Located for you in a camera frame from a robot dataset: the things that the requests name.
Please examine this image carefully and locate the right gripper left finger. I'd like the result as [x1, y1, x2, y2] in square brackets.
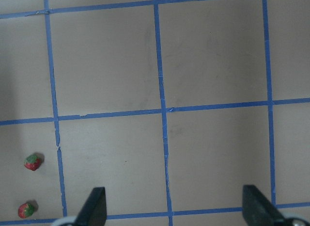
[52, 186, 108, 226]

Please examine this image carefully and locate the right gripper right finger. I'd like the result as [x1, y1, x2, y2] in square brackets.
[242, 184, 310, 226]

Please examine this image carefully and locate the strawberry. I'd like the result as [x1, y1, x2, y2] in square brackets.
[17, 203, 35, 219]
[24, 154, 42, 171]

